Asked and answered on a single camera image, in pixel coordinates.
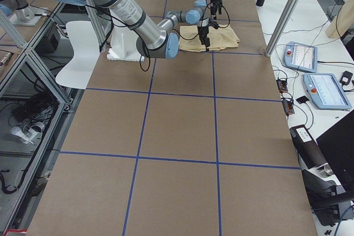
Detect cream long-sleeve graphic shirt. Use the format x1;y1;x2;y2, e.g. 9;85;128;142
179;25;240;53

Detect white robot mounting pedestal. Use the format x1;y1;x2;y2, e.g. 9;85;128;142
107;9;144;61

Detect third robot arm grey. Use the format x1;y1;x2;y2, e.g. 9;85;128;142
1;0;41;27

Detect upper blue teach pendant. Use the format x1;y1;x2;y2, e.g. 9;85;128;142
283;41;317;73

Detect aluminium frame post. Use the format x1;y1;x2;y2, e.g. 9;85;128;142
264;0;299;57

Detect blue teach pendant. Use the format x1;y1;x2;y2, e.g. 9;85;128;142
303;73;352;110
283;41;317;73

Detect lower blue teach pendant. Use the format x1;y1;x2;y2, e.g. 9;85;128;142
303;73;352;110

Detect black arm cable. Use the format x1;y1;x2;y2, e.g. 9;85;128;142
193;0;232;29
82;3;200;72

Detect white chair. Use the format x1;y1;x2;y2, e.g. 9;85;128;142
55;20;100;89

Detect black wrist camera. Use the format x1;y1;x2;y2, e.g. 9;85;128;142
209;21;220;29

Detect black cylinder with label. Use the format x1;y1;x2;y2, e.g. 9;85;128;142
289;125;327;168

